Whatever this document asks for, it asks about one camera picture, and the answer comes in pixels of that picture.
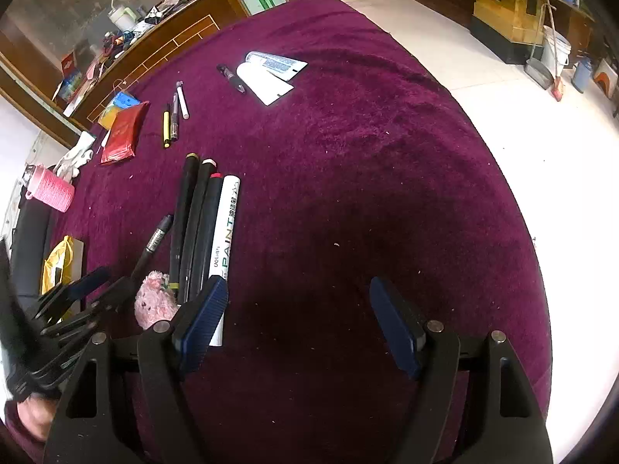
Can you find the pile of mixed small goods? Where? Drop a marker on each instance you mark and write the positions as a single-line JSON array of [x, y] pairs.
[[116, 41]]

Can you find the black pen with clip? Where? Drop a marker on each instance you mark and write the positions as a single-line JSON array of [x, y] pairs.
[[233, 77]]

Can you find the black pen with grey grip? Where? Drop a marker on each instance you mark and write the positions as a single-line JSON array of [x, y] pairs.
[[152, 246]]

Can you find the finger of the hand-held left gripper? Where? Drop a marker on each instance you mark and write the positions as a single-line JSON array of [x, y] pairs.
[[118, 292], [92, 284]]

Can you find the white tube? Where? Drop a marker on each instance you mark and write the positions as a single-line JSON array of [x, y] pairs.
[[265, 86]]

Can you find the white tray with yellow tape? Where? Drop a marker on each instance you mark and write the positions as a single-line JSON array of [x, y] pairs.
[[60, 258]]

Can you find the person's left hand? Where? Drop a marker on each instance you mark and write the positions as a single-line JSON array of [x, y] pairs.
[[33, 415]]

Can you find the white pen with blue cap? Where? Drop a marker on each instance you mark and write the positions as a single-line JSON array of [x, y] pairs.
[[183, 101]]

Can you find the orange and white bin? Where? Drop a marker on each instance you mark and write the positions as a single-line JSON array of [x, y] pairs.
[[607, 77]]

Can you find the grey dustpan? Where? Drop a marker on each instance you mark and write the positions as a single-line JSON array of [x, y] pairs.
[[539, 72]]

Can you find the black marker with yellow end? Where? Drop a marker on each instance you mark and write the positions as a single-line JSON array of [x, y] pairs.
[[183, 212]]

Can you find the white work glove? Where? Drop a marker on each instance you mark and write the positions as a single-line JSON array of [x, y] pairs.
[[77, 157]]

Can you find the bottle in pink knit sleeve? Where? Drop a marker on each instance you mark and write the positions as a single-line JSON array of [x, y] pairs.
[[48, 191]]

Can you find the clear plastic pen package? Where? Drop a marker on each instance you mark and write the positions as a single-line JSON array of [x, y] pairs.
[[276, 64]]

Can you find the white paint marker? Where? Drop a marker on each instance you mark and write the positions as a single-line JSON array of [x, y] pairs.
[[225, 251]]

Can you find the white electric kettle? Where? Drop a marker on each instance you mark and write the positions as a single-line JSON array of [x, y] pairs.
[[121, 17]]

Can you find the pink fluffy pompom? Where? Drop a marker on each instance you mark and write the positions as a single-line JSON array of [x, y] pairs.
[[154, 302]]

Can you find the person's left forearm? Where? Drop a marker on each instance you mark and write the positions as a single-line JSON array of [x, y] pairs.
[[19, 447]]

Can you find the gold reception counter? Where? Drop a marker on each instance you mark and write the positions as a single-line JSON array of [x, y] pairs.
[[503, 5]]

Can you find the yellow pen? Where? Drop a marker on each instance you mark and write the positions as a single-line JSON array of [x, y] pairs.
[[166, 130]]

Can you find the wooden cabinet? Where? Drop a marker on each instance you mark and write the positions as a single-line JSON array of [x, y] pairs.
[[573, 17]]

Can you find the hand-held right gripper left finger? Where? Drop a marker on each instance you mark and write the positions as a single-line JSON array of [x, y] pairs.
[[203, 324]]

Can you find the blue plastic object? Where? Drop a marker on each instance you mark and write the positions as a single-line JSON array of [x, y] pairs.
[[122, 101]]

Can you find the white bucket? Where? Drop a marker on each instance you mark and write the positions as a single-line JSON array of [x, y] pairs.
[[556, 51]]

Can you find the red foil packet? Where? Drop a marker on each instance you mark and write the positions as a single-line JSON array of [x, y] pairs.
[[123, 133]]

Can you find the black bag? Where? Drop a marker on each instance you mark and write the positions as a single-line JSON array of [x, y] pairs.
[[29, 246]]

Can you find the slim black pen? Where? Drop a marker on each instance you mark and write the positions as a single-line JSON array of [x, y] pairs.
[[173, 123]]

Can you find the black marker with white end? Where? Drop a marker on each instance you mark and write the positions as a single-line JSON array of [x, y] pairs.
[[198, 222]]

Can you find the wooden counter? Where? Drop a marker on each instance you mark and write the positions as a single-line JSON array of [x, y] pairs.
[[164, 34]]

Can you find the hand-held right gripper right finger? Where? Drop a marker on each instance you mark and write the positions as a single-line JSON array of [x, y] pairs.
[[394, 324]]

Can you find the blue bucket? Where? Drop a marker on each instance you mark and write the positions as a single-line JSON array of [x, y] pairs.
[[582, 75]]

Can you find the black marker with red end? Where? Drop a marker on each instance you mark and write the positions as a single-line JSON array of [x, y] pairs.
[[211, 232]]

